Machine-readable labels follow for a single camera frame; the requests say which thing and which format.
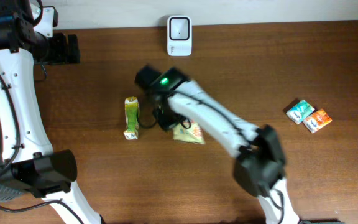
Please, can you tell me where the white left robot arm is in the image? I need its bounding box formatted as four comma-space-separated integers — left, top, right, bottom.
0, 1, 104, 223

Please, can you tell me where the green yellow juice carton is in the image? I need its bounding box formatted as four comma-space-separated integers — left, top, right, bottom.
124, 96, 139, 140

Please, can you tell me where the black right camera cable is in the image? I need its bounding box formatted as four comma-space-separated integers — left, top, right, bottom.
137, 105, 160, 130

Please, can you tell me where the orange tissue pack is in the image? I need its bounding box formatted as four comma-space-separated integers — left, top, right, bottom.
303, 109, 332, 134

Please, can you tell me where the teal tissue pack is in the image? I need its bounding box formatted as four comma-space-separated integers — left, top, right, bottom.
286, 100, 315, 124

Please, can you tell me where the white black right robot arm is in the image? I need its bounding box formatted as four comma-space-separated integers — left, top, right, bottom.
134, 65, 301, 223

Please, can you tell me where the white barcode scanner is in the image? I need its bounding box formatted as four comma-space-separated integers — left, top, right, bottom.
167, 15, 193, 57

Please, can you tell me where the yellow snack bag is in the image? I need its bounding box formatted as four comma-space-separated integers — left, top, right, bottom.
172, 120, 205, 144

